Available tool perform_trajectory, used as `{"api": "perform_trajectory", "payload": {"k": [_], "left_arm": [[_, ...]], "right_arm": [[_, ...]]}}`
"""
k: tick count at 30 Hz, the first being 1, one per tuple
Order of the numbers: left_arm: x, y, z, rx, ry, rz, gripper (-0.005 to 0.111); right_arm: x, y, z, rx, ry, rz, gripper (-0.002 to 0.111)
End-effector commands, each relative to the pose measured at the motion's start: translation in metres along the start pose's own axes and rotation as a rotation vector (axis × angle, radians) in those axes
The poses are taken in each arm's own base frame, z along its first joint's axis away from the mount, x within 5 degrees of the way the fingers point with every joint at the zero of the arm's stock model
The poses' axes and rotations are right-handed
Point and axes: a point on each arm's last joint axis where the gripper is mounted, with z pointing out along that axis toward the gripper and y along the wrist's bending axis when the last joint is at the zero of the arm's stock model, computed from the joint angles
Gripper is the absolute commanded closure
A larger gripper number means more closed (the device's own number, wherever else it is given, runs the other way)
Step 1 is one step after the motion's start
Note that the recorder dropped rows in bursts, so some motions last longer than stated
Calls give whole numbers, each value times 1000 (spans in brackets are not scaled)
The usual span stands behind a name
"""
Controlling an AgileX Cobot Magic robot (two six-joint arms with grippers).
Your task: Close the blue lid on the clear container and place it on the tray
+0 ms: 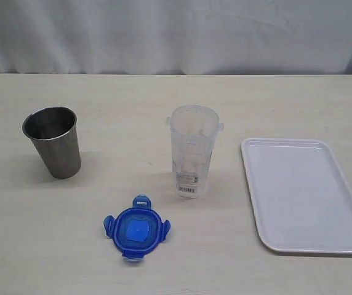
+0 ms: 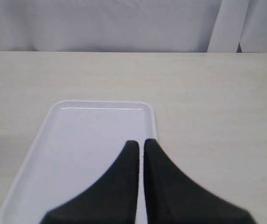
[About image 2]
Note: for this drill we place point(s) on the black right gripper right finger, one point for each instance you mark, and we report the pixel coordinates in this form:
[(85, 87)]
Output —
[(173, 198)]

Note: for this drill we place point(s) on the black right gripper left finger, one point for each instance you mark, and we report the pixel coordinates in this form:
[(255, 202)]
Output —
[(112, 199)]

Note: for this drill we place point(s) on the white plastic tray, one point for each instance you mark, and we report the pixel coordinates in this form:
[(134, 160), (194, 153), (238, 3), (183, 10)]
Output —
[(75, 145)]

